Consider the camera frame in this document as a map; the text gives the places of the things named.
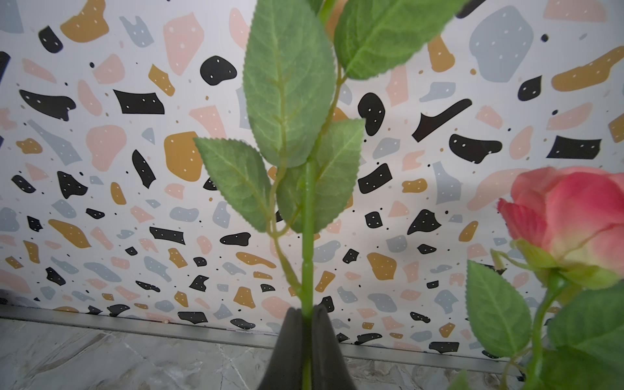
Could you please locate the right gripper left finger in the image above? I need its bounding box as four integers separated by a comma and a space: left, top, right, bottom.
258, 308, 304, 390

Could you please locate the single pink rose stem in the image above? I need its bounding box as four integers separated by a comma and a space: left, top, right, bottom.
466, 167, 623, 389

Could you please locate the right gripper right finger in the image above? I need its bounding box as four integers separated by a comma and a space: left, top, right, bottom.
311, 305, 357, 390

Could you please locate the double pink rose stem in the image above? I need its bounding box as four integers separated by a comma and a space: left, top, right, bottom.
194, 1, 464, 389

